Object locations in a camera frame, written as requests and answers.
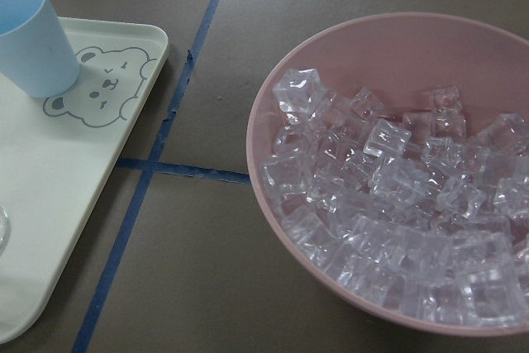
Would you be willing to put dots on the clear ice cubes pile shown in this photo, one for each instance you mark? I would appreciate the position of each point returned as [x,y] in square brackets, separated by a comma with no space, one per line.
[412,215]

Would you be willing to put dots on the clear wine glass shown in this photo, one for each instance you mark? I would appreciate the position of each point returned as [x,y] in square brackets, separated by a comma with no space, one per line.
[5,229]

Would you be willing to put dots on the pink bowl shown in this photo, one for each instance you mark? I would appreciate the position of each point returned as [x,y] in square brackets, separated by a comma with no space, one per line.
[401,58]

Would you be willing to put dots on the light blue cup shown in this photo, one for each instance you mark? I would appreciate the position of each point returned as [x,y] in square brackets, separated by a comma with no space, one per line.
[35,52]

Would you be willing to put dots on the cream bear tray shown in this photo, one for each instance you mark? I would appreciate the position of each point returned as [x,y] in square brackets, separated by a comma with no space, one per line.
[57,154]

